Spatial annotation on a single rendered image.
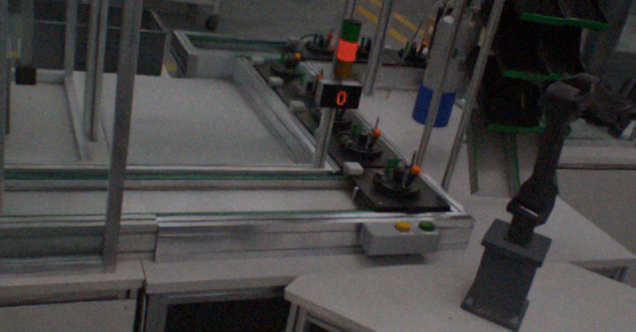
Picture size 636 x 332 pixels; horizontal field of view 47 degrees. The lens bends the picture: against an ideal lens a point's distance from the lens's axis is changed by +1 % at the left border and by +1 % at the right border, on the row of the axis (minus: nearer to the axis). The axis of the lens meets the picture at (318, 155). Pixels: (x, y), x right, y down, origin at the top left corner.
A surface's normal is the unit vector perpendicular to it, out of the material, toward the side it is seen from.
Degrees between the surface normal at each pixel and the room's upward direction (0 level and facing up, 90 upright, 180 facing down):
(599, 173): 90
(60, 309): 90
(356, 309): 0
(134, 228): 90
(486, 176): 45
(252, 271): 0
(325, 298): 0
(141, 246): 90
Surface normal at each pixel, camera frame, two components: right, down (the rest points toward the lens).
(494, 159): 0.27, -0.34
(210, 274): 0.19, -0.90
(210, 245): 0.36, 0.43
